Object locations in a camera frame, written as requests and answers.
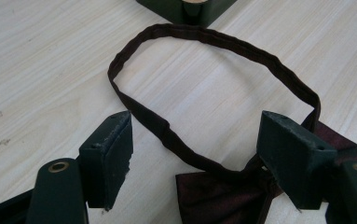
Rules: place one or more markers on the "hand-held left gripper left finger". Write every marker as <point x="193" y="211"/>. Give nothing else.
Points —
<point x="107" y="161"/>

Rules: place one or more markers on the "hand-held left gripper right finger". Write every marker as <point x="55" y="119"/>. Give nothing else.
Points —
<point x="294" y="161"/>

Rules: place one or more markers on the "dark maroon fabric bag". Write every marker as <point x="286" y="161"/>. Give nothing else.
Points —
<point x="167" y="134"/>

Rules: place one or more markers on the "dark box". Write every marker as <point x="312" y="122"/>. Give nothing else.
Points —
<point x="167" y="9"/>

